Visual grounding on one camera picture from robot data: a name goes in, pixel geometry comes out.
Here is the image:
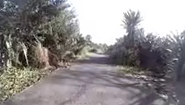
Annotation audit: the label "grey asphalt road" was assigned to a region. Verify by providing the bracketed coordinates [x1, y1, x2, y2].
[2, 43, 185, 105]

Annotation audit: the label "palm tree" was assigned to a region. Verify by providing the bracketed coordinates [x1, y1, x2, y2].
[117, 8, 145, 49]

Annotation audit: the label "dark green bushes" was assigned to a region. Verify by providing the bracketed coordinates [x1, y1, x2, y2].
[104, 9, 185, 87]

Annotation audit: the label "green bushes and trees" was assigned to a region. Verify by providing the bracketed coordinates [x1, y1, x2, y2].
[0, 0, 98, 86]

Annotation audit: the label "green weedy verge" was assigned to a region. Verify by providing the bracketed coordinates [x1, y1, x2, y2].
[0, 61, 52, 105]

